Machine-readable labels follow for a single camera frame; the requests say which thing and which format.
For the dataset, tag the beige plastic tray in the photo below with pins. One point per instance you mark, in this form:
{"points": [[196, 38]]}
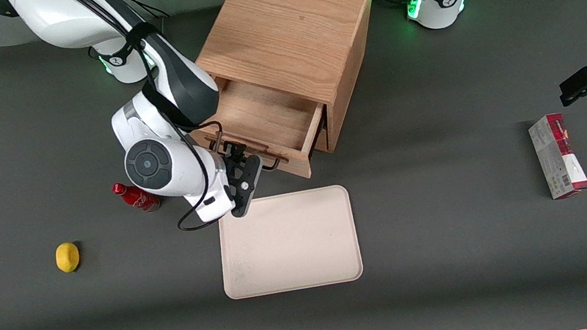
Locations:
{"points": [[287, 241]]}

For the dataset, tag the red cola bottle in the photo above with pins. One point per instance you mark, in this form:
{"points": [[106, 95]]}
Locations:
{"points": [[134, 196]]}

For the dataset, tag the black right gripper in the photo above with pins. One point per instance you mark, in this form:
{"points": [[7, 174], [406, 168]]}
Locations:
{"points": [[234, 153]]}

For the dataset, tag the wooden drawer cabinet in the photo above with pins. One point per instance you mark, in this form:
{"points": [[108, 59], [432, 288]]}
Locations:
{"points": [[295, 19]]}

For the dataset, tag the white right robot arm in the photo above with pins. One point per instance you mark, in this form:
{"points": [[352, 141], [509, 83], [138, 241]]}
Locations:
{"points": [[73, 17]]}

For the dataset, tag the yellow lemon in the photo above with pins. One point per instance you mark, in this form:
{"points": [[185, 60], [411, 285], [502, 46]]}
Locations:
{"points": [[67, 257]]}

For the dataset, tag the red plaid carton box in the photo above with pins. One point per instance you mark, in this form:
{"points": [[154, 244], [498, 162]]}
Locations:
{"points": [[557, 154]]}

